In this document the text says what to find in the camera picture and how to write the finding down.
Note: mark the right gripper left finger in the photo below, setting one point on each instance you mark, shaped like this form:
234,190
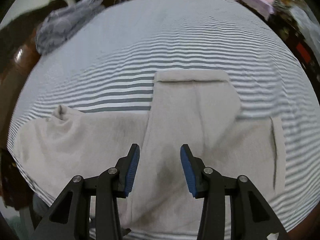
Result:
68,216

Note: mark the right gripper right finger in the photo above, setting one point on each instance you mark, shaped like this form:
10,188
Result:
251,215

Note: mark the beige fleece pants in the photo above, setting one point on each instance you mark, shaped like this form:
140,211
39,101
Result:
196,107

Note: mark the grey white striped bedsheet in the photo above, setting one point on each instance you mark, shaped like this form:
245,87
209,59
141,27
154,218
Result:
110,64

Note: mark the dark wooden headboard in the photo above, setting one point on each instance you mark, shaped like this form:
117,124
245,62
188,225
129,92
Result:
18,57

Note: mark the folded grey blue quilt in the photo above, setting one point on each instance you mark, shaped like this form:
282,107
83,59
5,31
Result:
62,24

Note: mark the white dotted fabric bag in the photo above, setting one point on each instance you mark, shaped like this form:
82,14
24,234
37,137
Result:
308,27

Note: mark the lilac folded cloth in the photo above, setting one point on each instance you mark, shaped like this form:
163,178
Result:
262,7

